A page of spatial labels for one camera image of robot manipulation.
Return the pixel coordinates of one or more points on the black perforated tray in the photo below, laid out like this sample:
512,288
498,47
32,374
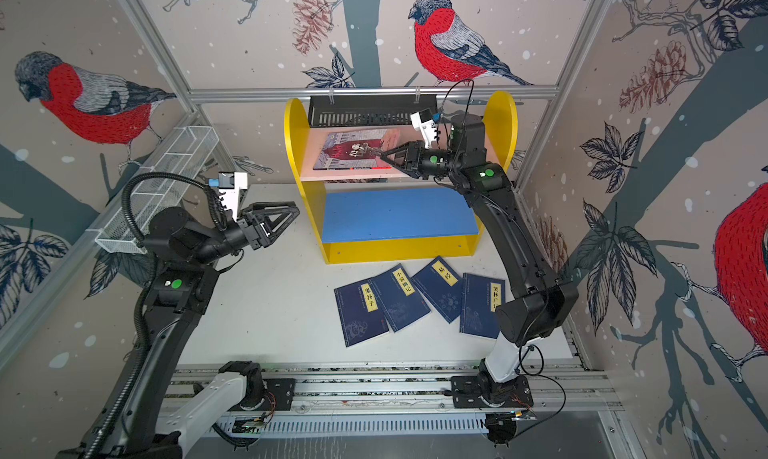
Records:
367,110

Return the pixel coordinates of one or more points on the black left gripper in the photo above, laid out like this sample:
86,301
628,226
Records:
256,224

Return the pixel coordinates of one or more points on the navy book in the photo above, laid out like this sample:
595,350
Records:
399,298
481,296
442,286
360,317

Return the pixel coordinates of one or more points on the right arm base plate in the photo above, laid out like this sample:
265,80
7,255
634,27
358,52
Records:
480,391

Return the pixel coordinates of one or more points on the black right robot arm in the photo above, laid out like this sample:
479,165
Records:
542,300

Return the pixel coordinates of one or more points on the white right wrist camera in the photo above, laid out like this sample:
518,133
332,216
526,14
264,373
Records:
424,122

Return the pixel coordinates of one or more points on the aluminium top crossbar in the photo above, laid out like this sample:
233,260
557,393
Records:
241,95

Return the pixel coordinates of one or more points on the yellow shelf with coloured boards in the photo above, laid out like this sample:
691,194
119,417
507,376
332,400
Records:
378,214

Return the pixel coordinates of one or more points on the red illustrated book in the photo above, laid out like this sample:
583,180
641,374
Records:
356,149

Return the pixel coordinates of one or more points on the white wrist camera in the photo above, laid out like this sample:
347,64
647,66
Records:
233,189
424,122

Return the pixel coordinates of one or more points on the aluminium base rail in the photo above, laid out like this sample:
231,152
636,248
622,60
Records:
358,399

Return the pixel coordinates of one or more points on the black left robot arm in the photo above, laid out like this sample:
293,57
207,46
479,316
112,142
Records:
182,254

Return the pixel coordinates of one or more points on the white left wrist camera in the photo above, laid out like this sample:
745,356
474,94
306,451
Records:
233,189

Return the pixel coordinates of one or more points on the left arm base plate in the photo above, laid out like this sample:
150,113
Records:
276,395

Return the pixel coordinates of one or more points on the white wire mesh basket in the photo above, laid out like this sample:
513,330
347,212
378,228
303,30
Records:
183,152

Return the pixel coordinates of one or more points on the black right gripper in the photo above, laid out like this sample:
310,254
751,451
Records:
411,153

